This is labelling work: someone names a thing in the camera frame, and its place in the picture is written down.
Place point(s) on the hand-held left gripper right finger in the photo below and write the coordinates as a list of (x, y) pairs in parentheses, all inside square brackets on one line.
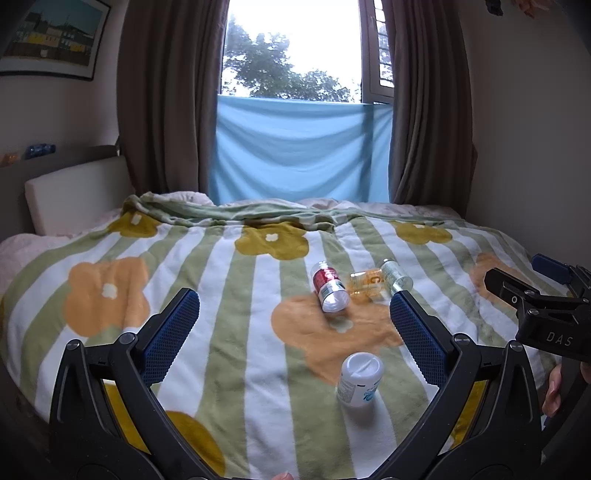
[(418, 339)]

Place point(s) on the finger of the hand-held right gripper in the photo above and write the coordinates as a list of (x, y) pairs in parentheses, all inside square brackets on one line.
[(505, 286), (551, 268)]

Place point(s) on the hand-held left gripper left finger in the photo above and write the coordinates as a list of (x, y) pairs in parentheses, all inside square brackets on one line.
[(173, 339)]

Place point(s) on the white pill bottle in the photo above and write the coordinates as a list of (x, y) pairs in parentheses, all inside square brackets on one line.
[(360, 378)]

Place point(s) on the clear cup with green label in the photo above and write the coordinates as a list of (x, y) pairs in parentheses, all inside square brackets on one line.
[(395, 275)]

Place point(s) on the clear orange cup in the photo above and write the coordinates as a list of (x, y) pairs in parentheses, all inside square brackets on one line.
[(364, 285)]

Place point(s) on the clear cup with red label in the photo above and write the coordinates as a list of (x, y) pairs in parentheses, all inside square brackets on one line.
[(328, 288)]

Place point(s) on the person's right hand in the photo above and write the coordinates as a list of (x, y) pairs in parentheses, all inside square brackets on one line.
[(551, 392)]

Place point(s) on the striped floral blanket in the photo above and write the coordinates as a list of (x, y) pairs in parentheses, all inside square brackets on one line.
[(221, 295)]

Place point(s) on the white headboard cushion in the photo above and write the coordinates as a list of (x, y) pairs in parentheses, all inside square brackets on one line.
[(76, 191)]

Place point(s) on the brown curtain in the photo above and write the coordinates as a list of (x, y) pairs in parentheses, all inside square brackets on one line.
[(168, 97), (429, 101)]

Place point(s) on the grey headboard shelf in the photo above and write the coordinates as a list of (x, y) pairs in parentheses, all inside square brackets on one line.
[(87, 152)]

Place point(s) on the light blue cloth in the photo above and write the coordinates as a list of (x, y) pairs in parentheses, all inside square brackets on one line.
[(300, 147)]

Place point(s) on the small blue toy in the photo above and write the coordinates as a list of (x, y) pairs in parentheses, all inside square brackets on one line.
[(40, 150)]

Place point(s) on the small orange toy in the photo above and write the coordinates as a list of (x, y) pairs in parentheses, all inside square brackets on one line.
[(9, 158)]

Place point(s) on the green tree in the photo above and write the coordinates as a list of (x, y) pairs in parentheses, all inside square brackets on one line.
[(277, 64)]

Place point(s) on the brown window frame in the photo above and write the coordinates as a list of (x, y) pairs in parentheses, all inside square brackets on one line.
[(376, 50)]

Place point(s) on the dark wall ornament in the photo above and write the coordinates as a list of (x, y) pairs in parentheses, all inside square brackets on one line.
[(494, 5)]

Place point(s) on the framed wall poster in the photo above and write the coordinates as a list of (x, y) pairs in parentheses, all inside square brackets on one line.
[(53, 39)]

